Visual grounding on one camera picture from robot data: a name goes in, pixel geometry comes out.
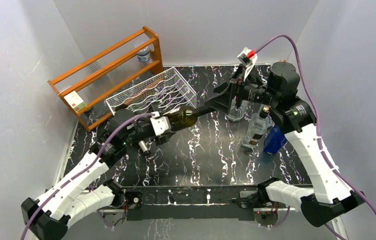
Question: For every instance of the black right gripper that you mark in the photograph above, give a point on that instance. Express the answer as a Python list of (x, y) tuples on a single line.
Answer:
[(234, 86)]

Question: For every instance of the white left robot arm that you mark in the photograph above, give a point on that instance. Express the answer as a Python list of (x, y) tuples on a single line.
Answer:
[(50, 215)]

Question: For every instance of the orange wooden shelf rack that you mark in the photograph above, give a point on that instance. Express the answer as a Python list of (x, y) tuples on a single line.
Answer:
[(108, 72)]

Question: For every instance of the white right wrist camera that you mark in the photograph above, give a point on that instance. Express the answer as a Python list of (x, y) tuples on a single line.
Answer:
[(248, 58)]

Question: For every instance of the green wine bottle grey foil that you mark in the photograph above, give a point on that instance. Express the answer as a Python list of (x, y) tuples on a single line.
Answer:
[(144, 148)]

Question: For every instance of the round clear bottle white cap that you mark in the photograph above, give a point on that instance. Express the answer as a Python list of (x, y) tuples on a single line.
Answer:
[(237, 113)]

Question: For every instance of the white green small box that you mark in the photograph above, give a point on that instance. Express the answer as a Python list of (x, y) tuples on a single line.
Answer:
[(75, 101)]

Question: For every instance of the dark green tall wine bottle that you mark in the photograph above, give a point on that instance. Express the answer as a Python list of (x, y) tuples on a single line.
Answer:
[(186, 116)]

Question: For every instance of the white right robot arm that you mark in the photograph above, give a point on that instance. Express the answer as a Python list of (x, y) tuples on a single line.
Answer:
[(330, 196)]

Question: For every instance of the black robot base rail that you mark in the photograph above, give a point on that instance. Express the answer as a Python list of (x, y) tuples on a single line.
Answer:
[(238, 202)]

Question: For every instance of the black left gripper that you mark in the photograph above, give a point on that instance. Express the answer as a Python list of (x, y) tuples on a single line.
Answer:
[(160, 139)]

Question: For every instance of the white wire wine rack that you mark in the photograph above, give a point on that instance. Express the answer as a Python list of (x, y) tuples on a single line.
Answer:
[(164, 92)]

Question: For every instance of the clear square bottle gold cap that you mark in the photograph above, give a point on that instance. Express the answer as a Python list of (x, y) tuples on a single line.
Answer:
[(257, 127)]

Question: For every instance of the blue white round jar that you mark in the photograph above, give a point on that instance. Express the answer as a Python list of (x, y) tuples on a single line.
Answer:
[(143, 55)]

